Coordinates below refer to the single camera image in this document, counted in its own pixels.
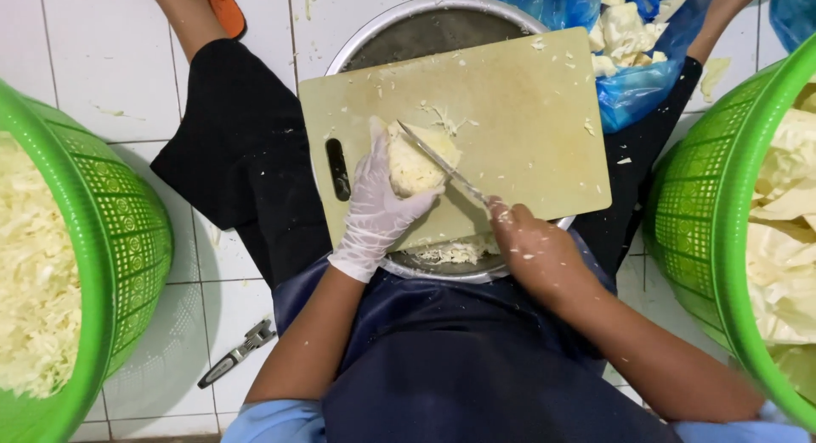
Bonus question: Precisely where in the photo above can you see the kitchen knife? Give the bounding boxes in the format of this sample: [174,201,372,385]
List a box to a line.
[397,119,492,208]

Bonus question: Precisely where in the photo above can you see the cabbage chunk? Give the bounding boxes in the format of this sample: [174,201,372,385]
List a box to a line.
[385,121,463,198]

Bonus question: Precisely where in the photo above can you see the black and silver peeler tool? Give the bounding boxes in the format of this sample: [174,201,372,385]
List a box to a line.
[197,319,278,390]

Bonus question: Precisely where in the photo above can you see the cabbage leaf scrap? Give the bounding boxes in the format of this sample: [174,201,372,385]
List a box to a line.
[699,57,732,104]

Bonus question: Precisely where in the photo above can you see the orange sandal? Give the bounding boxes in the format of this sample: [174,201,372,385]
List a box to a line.
[205,0,247,40]

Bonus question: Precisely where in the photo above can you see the large metal basin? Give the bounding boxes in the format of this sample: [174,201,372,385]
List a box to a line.
[325,0,576,284]

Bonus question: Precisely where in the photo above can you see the person's right hand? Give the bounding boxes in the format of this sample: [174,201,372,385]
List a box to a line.
[487,196,597,304]

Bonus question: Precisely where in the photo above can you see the person's left hand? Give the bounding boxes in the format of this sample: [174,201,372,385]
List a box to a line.
[328,116,445,284]

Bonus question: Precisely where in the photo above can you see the green basket of cabbage leaves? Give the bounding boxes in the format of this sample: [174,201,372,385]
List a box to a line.
[643,31,816,431]

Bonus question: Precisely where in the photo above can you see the green basket of shredded cabbage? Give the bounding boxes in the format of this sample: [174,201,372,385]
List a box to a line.
[0,80,174,443]

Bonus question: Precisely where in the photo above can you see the beige plastic cutting board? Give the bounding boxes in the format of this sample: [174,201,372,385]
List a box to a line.
[298,27,613,253]

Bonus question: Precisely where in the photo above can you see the black trousers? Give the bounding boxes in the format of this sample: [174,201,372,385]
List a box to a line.
[150,39,703,290]

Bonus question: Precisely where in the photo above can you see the blue plastic bag of cabbage scraps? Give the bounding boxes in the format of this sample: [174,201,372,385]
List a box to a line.
[465,0,718,134]

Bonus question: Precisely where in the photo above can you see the dark blue apron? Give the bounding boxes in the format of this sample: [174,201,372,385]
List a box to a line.
[273,229,683,443]

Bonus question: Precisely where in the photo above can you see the shredded cabbage in basin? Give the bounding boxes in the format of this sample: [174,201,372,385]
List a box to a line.
[405,234,501,266]

